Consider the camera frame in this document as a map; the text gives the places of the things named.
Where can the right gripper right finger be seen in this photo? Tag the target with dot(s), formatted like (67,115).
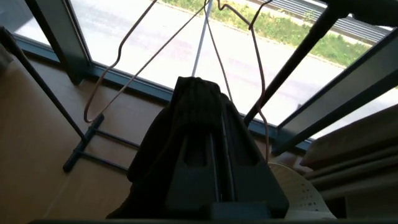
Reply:
(252,180)

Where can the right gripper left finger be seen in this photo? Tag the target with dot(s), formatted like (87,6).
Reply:
(192,186)

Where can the black garment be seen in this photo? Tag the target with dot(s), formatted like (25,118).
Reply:
(192,99)

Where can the pink clothes hanger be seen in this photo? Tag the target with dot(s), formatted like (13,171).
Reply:
(260,71)
(115,60)

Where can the white laundry basket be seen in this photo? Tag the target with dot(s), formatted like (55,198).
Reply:
(298,193)

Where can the black clothes rack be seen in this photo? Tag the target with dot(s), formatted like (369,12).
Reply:
(295,59)

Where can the brown curtain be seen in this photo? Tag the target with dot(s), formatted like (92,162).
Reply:
(357,140)

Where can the window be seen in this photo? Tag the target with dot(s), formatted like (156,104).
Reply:
(174,46)

